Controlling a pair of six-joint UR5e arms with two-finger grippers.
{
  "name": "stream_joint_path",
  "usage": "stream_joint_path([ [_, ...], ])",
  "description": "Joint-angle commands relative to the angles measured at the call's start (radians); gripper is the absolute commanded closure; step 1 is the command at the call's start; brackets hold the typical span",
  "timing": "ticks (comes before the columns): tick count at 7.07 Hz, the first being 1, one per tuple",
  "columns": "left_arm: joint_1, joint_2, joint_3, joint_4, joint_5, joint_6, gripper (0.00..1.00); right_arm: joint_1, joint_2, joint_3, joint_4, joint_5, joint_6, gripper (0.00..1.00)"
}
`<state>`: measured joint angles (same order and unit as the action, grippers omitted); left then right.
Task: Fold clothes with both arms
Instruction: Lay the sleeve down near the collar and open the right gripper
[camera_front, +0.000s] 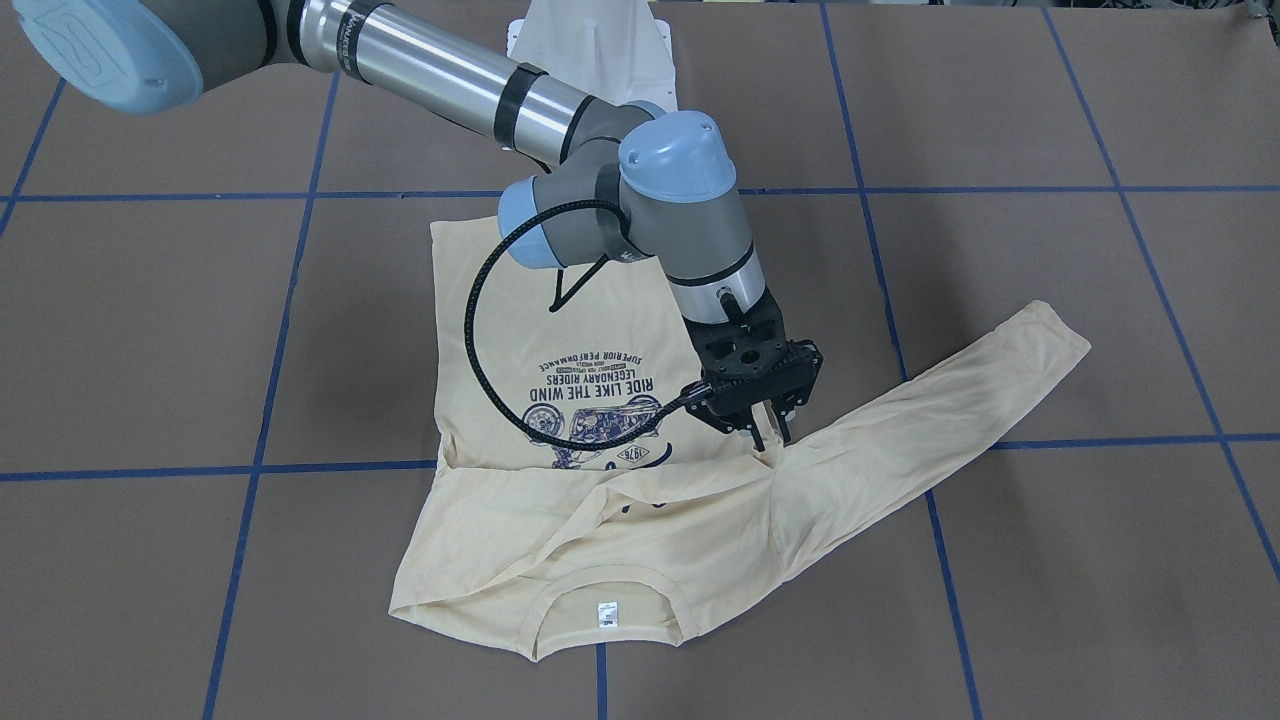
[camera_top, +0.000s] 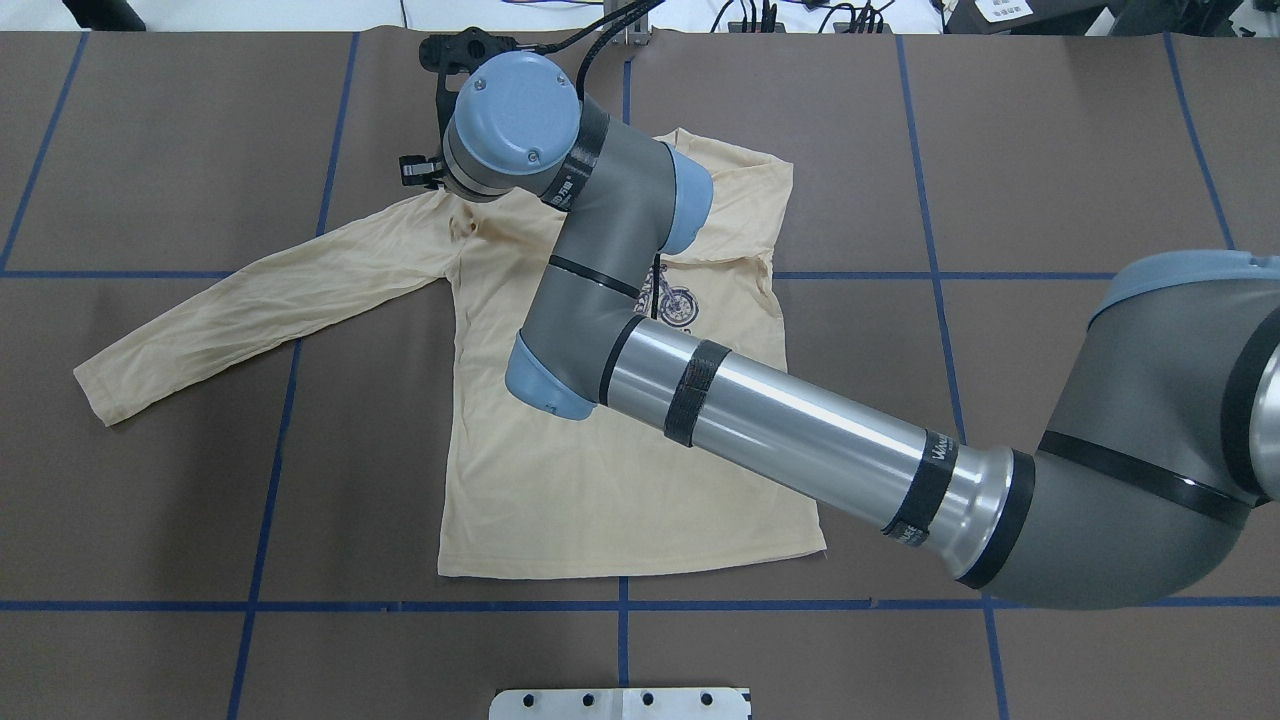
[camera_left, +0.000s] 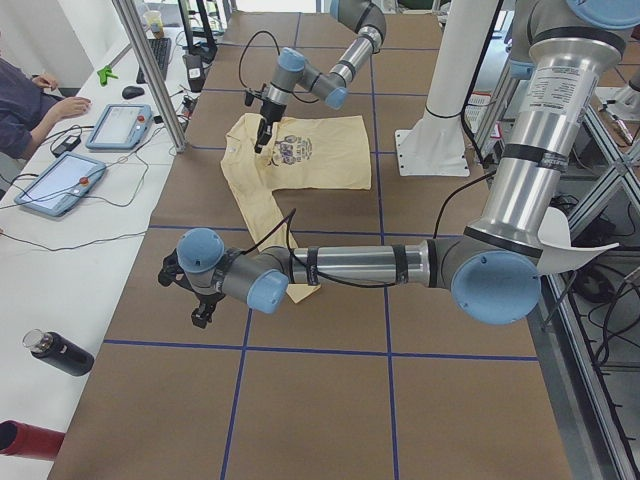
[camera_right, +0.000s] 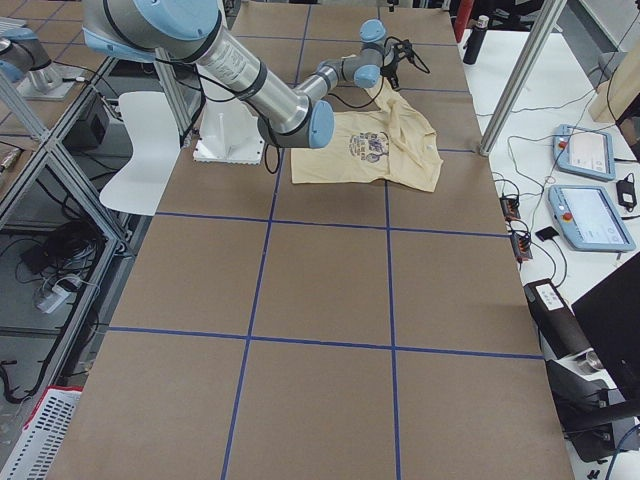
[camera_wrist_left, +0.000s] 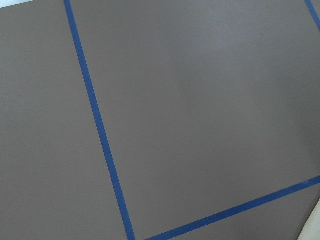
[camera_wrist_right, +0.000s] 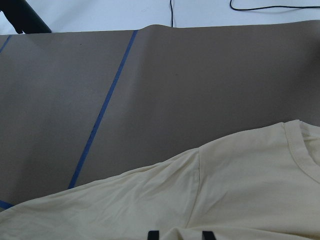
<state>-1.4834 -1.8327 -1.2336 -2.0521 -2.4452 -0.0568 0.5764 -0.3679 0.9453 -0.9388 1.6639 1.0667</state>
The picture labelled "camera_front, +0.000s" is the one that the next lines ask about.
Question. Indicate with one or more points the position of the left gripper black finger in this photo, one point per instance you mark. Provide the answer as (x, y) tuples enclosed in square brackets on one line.
[(752, 429)]

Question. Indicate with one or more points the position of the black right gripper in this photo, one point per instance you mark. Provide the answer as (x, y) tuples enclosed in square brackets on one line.
[(806, 371)]

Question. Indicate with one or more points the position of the cream yellow graphic shirt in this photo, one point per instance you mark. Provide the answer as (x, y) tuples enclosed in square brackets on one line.
[(533, 549)]

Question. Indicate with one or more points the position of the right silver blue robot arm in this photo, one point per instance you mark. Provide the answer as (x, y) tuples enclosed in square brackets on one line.
[(620, 181)]

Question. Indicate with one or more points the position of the white pedestal column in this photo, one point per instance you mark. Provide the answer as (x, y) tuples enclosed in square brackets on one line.
[(615, 50)]

